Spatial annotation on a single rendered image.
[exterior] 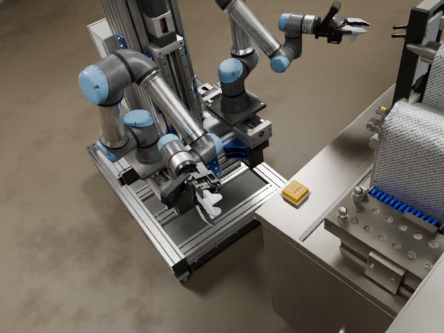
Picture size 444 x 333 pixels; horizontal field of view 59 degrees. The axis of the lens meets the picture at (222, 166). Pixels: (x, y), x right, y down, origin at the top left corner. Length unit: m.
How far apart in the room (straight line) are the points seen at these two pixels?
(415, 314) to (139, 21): 1.52
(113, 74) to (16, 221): 2.01
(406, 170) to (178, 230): 1.43
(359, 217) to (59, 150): 2.74
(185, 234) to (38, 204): 1.29
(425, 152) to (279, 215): 0.53
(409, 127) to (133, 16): 1.12
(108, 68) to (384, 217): 0.97
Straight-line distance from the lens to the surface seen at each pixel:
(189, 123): 1.36
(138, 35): 1.76
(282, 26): 1.80
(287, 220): 1.41
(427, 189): 1.25
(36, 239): 2.97
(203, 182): 1.14
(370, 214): 1.28
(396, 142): 1.19
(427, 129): 1.16
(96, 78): 1.32
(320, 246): 1.36
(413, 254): 1.23
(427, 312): 0.45
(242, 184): 2.44
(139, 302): 2.40
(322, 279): 1.44
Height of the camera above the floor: 2.05
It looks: 46 degrees down
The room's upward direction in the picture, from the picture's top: 12 degrees counter-clockwise
